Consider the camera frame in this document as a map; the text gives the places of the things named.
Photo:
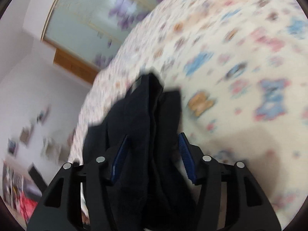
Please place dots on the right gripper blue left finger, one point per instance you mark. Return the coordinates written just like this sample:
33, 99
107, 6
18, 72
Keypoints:
60, 205

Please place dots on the black pants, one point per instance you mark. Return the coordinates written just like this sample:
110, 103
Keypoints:
151, 193

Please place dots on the white shelf with items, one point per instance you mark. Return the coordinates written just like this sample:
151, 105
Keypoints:
44, 144

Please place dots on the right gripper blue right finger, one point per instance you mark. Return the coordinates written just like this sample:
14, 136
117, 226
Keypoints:
248, 208

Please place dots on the floral glass sliding wardrobe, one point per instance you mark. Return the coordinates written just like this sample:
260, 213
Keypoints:
94, 30

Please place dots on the brown wooden door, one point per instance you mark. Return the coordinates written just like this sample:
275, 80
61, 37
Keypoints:
75, 66

